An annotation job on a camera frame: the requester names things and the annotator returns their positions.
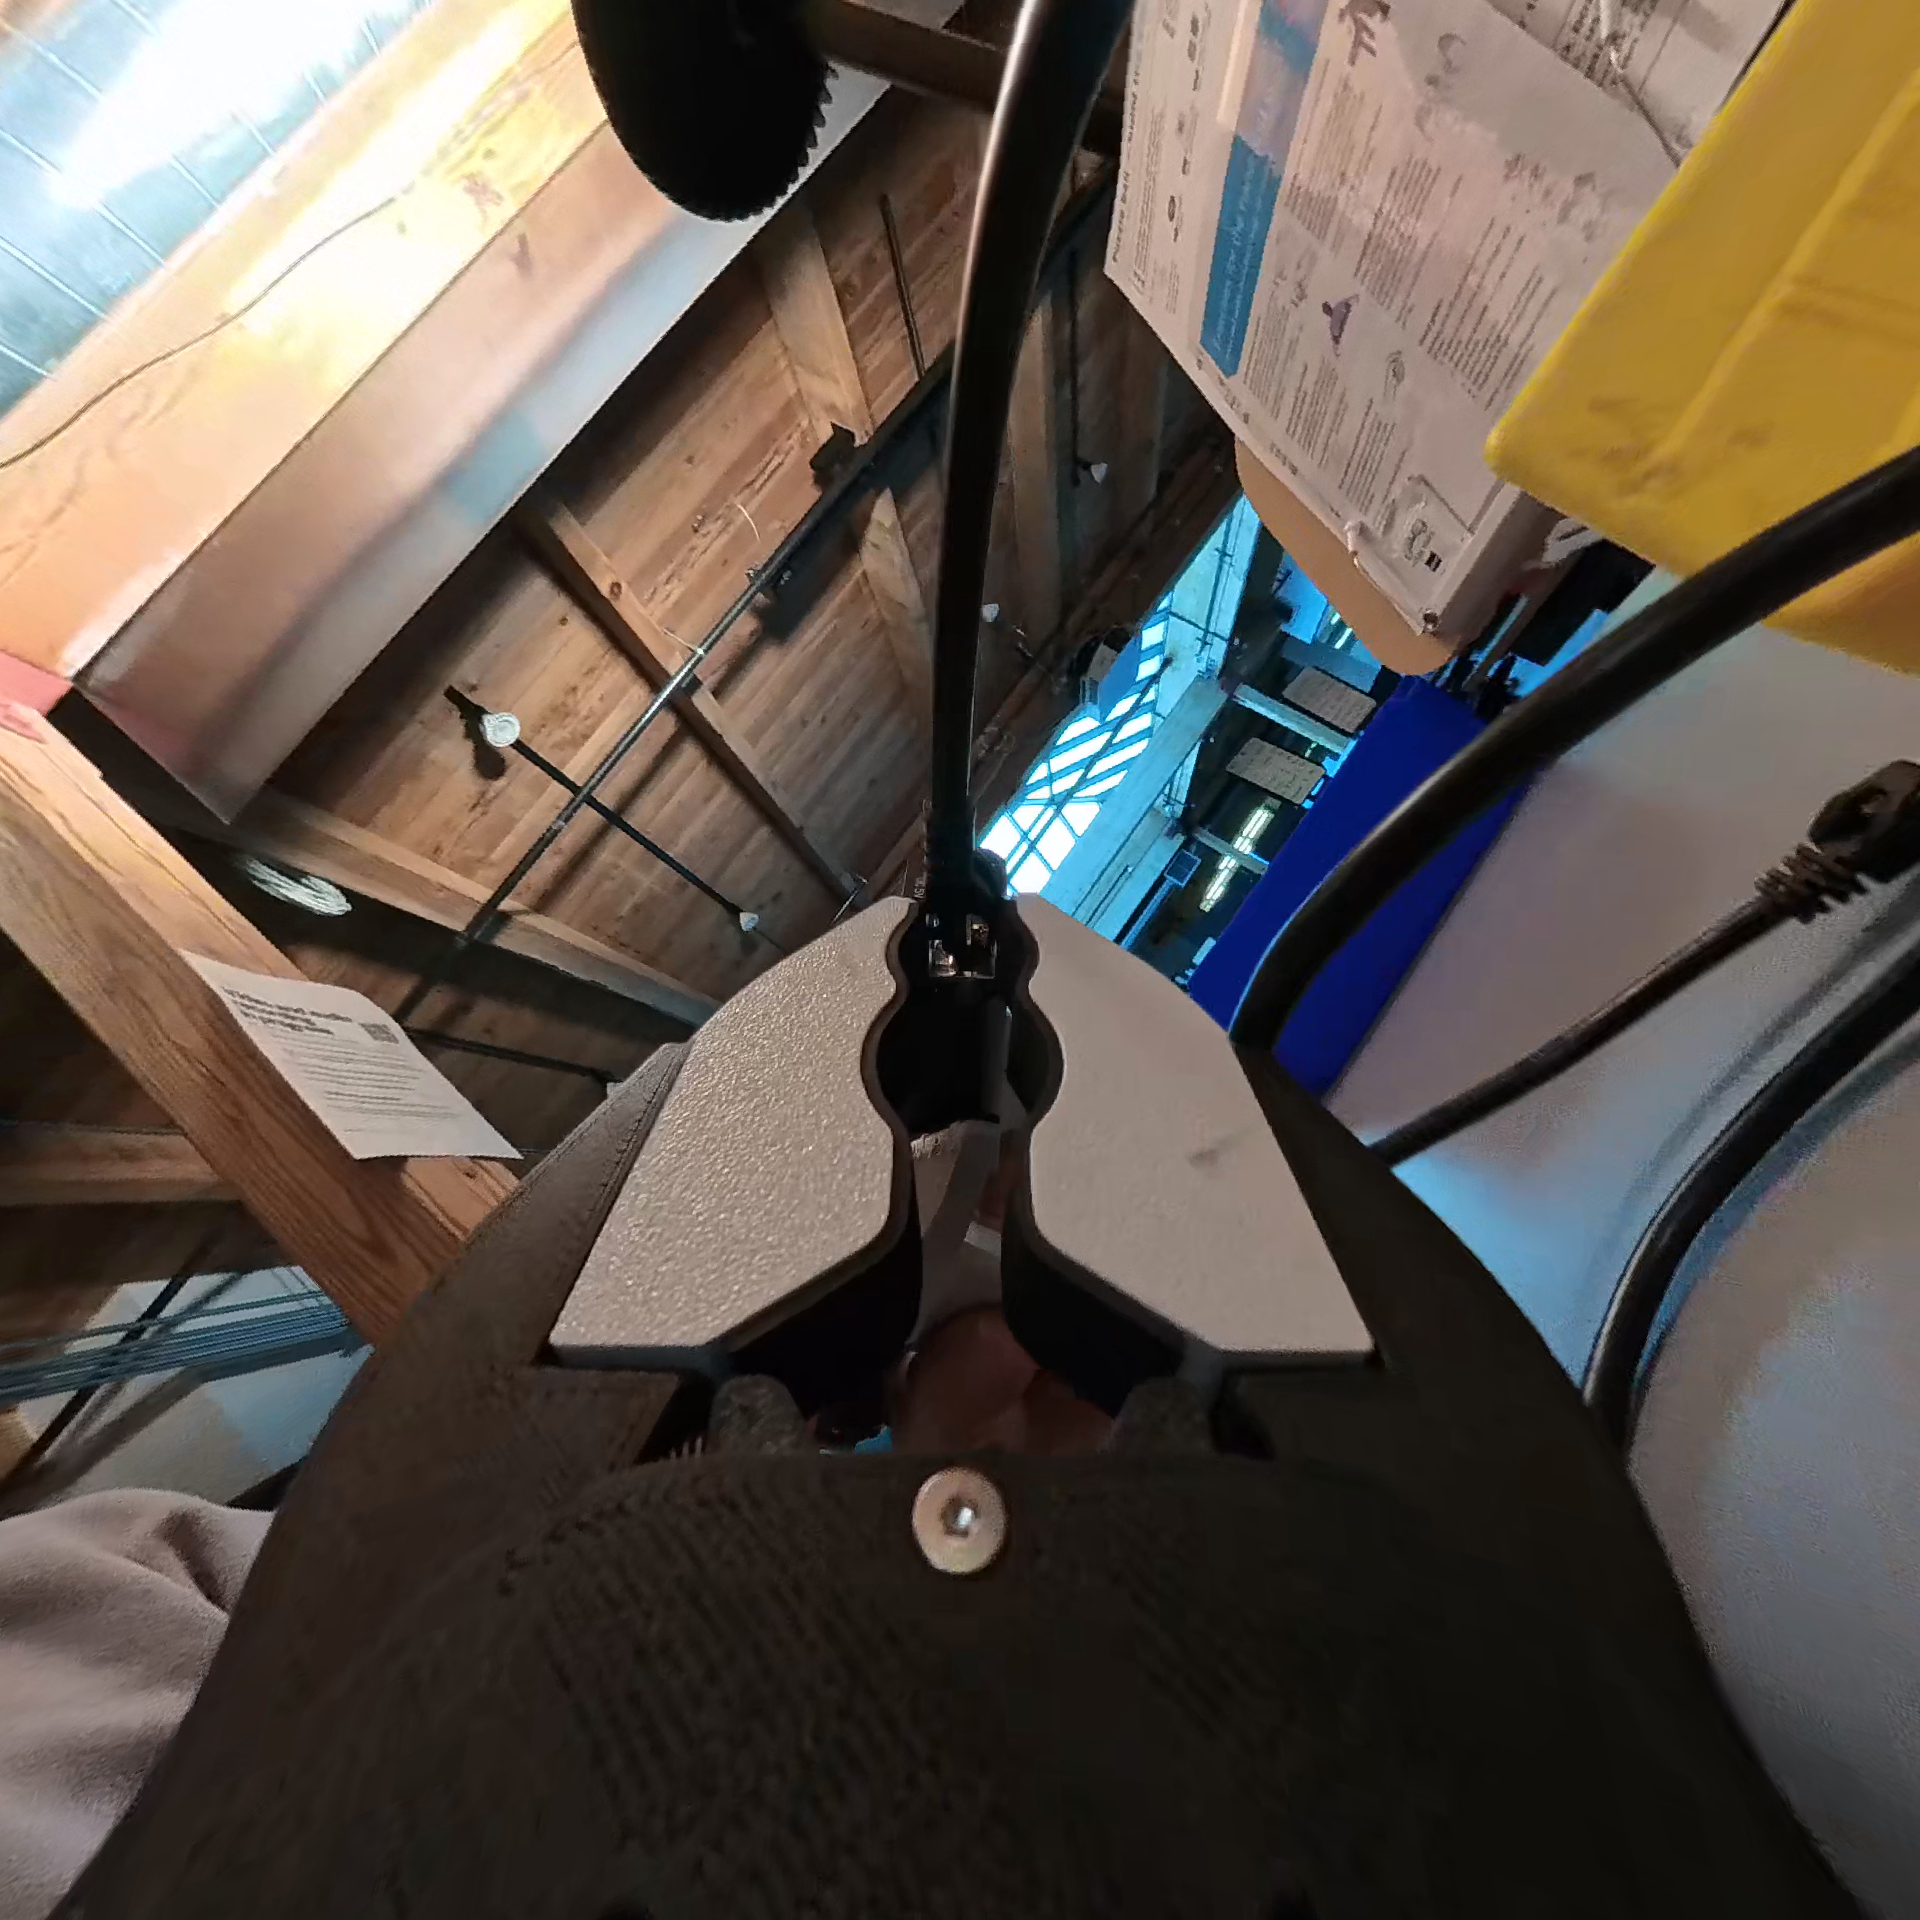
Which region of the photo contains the white paper note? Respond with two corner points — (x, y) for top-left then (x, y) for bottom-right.
(180, 948), (522, 1164)

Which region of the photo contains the person's left hand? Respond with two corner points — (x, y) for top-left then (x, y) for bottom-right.
(897, 1304), (1123, 1457)

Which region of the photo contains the grey desk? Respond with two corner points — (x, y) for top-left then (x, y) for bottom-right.
(1320, 570), (1920, 1920)

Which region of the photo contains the black round lamp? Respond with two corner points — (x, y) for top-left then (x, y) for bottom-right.
(570, 0), (835, 224)

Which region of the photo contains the large grid window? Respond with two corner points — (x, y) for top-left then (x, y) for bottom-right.
(978, 705), (1186, 901)

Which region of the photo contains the blue plastic bin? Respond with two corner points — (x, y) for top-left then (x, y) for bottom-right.
(1186, 675), (1535, 1097)

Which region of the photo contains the black ethernet cable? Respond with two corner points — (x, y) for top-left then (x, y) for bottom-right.
(916, 0), (1920, 1448)

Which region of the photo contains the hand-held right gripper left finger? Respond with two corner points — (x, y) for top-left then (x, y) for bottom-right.
(547, 896), (920, 1368)

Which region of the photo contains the wooden beam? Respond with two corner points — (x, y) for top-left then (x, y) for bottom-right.
(0, 645), (519, 1343)

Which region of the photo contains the person's left forearm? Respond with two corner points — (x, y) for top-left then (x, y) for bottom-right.
(0, 1485), (276, 1920)

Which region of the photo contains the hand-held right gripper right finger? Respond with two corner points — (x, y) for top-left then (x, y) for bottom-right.
(999, 896), (1380, 1368)

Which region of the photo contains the paper instruction sheet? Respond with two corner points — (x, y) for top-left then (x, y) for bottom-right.
(1101, 0), (1802, 640)

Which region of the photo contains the wooden sign board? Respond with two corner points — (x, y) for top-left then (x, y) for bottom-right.
(1230, 442), (1599, 679)

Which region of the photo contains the yellow plastic bin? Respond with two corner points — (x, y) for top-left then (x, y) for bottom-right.
(1486, 0), (1920, 679)

